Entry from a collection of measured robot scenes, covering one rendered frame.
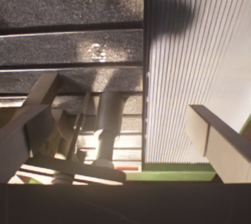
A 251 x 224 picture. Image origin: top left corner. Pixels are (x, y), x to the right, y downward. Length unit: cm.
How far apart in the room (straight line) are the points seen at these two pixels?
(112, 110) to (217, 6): 36
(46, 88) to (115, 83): 18
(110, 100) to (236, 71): 39
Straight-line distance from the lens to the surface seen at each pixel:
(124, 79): 50
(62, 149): 46
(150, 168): 96
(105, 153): 42
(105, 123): 45
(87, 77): 51
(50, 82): 50
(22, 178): 52
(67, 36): 47
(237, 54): 59
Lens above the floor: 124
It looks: 48 degrees down
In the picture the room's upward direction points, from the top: 177 degrees counter-clockwise
